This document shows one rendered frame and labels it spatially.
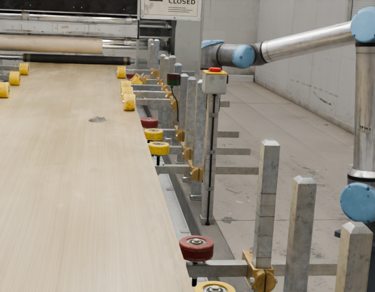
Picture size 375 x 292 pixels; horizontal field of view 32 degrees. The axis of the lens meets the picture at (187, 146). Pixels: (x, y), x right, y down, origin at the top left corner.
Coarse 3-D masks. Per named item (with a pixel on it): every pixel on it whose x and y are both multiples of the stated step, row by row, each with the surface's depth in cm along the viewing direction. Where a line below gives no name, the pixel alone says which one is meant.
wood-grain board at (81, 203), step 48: (48, 96) 348; (96, 96) 355; (0, 144) 235; (48, 144) 239; (96, 144) 243; (144, 144) 246; (0, 192) 180; (48, 192) 182; (96, 192) 184; (144, 192) 186; (0, 240) 146; (48, 240) 147; (96, 240) 148; (144, 240) 150; (0, 288) 123; (48, 288) 124; (96, 288) 124; (144, 288) 125
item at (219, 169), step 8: (160, 168) 246; (168, 168) 247; (176, 168) 247; (184, 168) 248; (216, 168) 249; (224, 168) 250; (232, 168) 250; (240, 168) 250; (248, 168) 251; (256, 168) 251
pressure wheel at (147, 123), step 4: (140, 120) 293; (144, 120) 291; (148, 120) 291; (152, 120) 292; (156, 120) 292; (144, 124) 291; (148, 124) 290; (152, 124) 291; (156, 124) 292; (148, 128) 294; (148, 140) 296
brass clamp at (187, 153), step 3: (180, 144) 277; (183, 144) 272; (183, 147) 268; (186, 147) 267; (183, 150) 267; (186, 150) 265; (189, 150) 265; (192, 150) 265; (183, 153) 266; (186, 153) 265; (189, 153) 265; (192, 153) 265; (183, 156) 267; (186, 156) 265; (189, 156) 266; (186, 159) 266; (189, 159) 266
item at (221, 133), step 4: (164, 132) 295; (168, 132) 295; (172, 132) 295; (220, 132) 298; (224, 132) 298; (228, 132) 299; (232, 132) 299; (236, 132) 299; (164, 136) 295; (168, 136) 295; (172, 136) 296; (220, 136) 299; (224, 136) 299; (228, 136) 299; (232, 136) 299; (236, 136) 300
